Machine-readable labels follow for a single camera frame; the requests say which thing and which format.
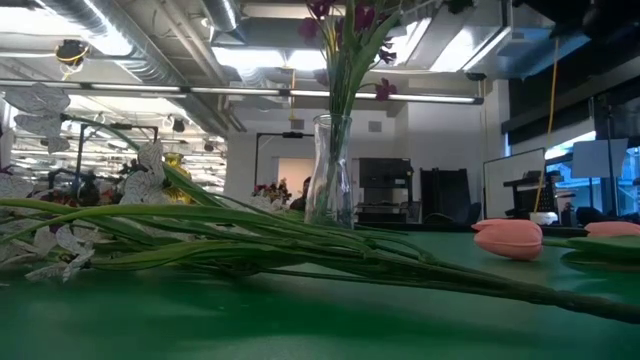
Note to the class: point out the small white artificial flower bunch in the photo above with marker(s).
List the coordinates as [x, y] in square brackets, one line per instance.
[262, 202]

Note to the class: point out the large white artificial flower bunch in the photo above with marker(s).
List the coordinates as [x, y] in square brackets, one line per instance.
[300, 240]

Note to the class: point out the purple artificial flower bunch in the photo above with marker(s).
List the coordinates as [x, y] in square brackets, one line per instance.
[52, 197]
[345, 75]

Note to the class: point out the pink artificial tulip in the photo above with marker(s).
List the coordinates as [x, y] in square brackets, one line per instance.
[507, 240]
[612, 229]

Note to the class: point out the clear glass vase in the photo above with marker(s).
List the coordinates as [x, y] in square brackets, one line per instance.
[330, 190]

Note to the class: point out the yellow glass vase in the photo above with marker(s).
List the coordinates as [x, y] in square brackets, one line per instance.
[177, 165]

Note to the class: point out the person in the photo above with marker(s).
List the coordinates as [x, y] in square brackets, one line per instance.
[301, 196]

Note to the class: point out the black machine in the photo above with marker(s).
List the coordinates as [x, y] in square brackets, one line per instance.
[384, 185]

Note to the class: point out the long light bar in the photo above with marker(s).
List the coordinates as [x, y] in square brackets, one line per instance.
[240, 91]

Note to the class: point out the green table mat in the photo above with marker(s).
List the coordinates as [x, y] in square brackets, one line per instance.
[250, 320]

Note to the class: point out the whiteboard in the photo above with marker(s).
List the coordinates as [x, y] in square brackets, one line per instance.
[512, 180]

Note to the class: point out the white sign panel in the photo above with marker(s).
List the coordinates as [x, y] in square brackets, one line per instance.
[597, 157]

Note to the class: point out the black door frame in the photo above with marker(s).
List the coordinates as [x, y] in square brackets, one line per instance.
[257, 160]

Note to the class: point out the silver ventilation duct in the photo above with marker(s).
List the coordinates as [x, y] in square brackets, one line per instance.
[150, 55]

